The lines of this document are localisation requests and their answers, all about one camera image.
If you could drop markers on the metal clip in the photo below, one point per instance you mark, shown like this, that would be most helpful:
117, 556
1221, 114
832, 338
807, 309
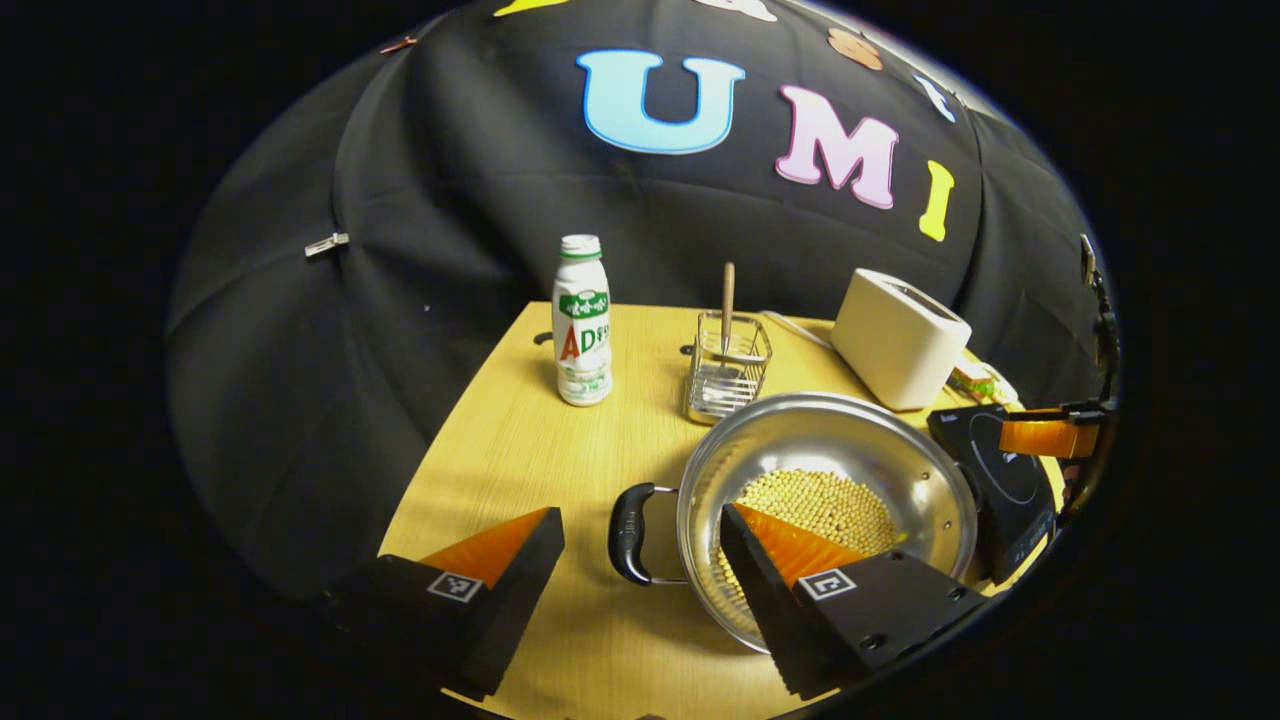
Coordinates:
327, 243

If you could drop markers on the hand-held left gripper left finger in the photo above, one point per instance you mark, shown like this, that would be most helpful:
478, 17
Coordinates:
520, 590

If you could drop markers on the sandwich on green plate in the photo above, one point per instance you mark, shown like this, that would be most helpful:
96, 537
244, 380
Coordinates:
972, 380

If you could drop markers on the white bottle with green label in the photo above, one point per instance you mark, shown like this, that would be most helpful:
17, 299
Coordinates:
582, 330

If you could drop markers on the black induction cooktop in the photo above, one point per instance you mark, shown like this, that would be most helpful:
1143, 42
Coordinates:
1000, 490

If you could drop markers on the white toaster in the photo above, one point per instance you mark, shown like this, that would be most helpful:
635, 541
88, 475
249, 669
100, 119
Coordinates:
895, 345

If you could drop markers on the black backdrop cloth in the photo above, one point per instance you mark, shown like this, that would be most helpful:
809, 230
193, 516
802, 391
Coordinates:
400, 300

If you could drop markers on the pink clip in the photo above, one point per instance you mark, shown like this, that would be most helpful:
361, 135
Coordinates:
398, 44

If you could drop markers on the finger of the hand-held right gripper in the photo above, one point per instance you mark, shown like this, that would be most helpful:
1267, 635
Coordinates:
1050, 432

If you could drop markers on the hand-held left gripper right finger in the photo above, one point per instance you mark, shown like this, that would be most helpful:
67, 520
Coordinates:
765, 600

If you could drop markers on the stainless steel pot with beans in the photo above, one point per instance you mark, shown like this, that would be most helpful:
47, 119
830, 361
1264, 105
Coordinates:
830, 440

